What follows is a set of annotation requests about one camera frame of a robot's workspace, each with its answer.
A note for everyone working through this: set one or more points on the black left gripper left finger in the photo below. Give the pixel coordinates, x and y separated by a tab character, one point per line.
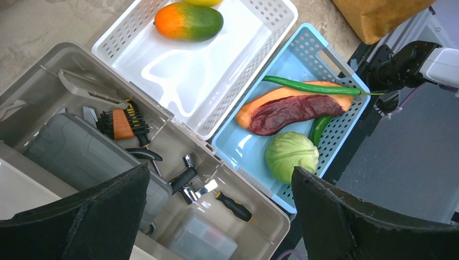
98	223

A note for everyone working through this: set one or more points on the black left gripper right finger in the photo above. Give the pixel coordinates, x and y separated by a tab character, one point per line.
338	225

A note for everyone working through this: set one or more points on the brown Trader Joe's bag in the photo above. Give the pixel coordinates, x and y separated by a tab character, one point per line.
373	19

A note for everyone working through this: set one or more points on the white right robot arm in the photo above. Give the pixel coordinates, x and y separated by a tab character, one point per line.
416	63

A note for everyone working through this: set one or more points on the grey plastic case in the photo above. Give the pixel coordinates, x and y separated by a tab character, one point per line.
77	153

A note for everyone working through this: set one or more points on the green cabbage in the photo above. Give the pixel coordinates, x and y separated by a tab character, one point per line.
287	151

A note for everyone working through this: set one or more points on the small black screwdriver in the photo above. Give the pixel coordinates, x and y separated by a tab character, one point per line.
238	209

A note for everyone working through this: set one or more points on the clear small parts box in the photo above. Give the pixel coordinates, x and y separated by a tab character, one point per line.
196	238

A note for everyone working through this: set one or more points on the orange hex key set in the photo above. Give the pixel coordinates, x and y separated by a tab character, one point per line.
120	124

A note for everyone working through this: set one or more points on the green chili pepper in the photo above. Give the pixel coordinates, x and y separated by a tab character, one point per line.
318	128

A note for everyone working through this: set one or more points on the beige toolbox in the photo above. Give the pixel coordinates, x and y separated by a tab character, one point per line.
184	173

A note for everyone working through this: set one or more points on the long green bean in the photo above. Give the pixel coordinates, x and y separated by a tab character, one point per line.
318	89

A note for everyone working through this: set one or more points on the blue perforated basket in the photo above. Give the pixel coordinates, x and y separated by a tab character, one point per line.
306	56

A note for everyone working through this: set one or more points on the white perforated basket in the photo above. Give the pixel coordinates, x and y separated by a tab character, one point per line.
199	83

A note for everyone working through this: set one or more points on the orange green mango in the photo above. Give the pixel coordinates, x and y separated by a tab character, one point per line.
188	23

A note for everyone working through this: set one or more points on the yellow lemon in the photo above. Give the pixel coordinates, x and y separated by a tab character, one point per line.
203	3

